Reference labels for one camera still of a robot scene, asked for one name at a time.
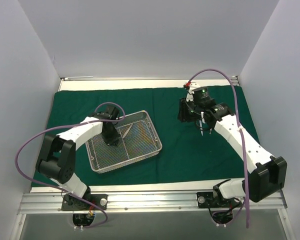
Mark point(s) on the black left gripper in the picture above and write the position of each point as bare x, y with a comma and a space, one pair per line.
111, 137

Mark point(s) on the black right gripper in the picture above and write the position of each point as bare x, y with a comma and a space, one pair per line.
205, 118

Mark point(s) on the steel forceps clamp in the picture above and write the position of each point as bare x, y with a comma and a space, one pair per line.
201, 127

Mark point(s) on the steel tweezers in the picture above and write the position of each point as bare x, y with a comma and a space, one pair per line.
127, 131

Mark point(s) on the metal mesh instrument tray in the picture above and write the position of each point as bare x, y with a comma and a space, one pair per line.
140, 143

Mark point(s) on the green surgical drape cloth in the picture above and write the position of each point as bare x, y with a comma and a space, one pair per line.
186, 155

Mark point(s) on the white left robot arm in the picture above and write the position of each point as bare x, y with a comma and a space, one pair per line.
57, 157

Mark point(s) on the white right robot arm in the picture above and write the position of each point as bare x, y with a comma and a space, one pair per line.
266, 174

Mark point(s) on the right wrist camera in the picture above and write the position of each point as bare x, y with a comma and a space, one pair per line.
201, 98

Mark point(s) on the aluminium front rail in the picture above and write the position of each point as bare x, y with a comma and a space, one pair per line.
42, 200

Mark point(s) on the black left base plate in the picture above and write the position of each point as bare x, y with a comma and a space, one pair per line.
70, 203

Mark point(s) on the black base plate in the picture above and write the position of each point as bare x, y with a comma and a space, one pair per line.
206, 199
70, 203

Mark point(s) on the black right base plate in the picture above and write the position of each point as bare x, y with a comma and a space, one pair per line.
206, 199

